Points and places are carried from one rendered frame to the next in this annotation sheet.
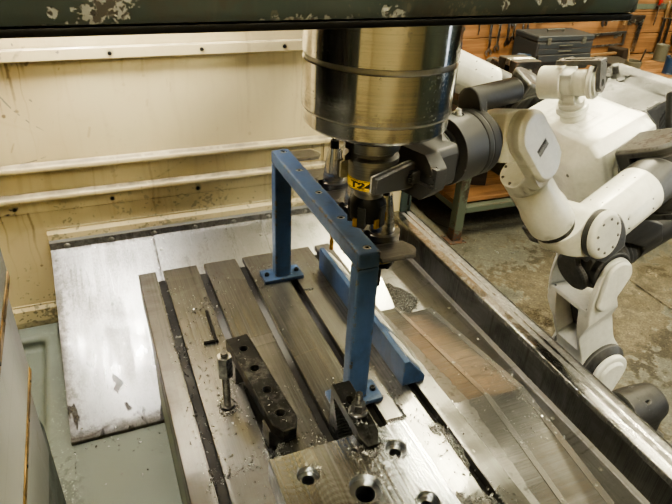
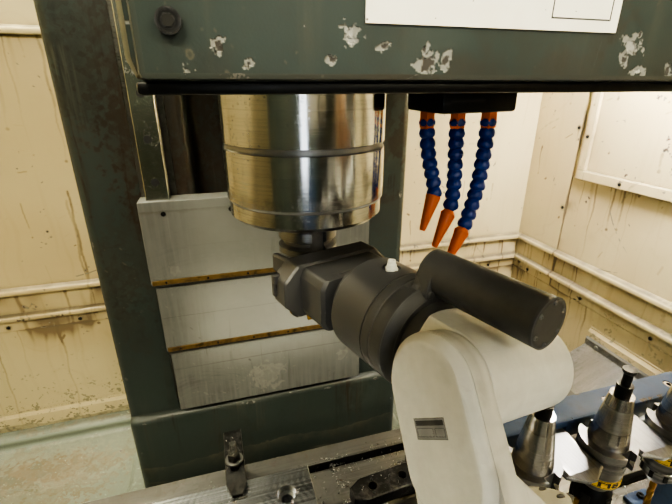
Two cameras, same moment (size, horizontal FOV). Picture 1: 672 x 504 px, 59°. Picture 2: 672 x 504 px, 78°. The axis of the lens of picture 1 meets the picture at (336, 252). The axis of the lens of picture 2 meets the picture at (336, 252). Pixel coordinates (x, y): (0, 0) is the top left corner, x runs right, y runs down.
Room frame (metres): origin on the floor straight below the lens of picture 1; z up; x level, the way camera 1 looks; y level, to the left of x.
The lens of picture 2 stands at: (0.71, -0.46, 1.62)
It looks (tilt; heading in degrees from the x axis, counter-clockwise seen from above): 22 degrees down; 98
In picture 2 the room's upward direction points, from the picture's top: straight up
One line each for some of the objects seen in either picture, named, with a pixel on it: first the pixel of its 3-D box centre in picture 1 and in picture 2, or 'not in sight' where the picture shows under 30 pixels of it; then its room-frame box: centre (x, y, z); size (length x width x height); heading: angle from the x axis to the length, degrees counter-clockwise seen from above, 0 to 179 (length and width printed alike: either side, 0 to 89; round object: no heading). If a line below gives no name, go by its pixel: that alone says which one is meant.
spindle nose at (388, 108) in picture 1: (379, 65); (304, 152); (0.62, -0.03, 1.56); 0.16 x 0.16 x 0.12
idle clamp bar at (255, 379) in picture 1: (261, 391); (415, 481); (0.78, 0.12, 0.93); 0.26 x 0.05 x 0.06; 29
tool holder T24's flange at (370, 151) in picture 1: (371, 147); (307, 236); (0.62, -0.03, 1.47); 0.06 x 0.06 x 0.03
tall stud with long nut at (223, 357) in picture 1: (225, 380); not in sight; (0.77, 0.18, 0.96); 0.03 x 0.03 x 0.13
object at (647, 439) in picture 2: (343, 195); (639, 436); (1.04, -0.01, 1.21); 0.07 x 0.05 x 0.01; 114
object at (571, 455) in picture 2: not in sight; (569, 457); (0.94, -0.05, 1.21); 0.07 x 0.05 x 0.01; 114
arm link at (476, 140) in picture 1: (429, 152); (359, 293); (0.69, -0.11, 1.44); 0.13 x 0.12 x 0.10; 41
